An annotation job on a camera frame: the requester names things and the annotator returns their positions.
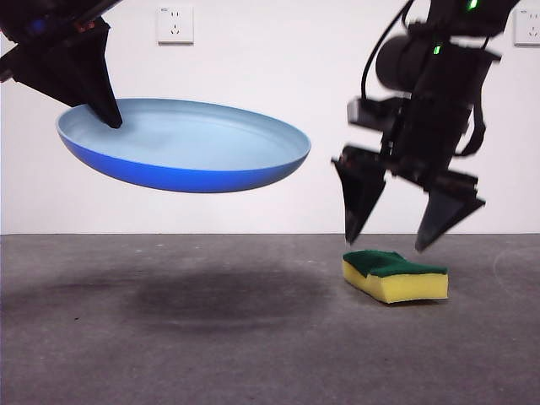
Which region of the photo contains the yellow sponge with green scourer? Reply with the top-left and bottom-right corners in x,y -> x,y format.
341,250 -> 449,305

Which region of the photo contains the light blue round plate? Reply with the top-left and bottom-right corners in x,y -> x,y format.
56,97 -> 312,194

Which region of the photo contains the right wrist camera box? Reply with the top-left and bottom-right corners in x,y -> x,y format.
346,96 -> 408,132

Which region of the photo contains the black right gripper cable loop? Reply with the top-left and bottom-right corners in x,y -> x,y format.
453,99 -> 486,157

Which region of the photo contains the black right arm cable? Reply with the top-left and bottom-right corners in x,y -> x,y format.
360,0 -> 417,102

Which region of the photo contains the white wall power socket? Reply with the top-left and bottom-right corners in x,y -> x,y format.
157,5 -> 195,46
513,8 -> 540,46

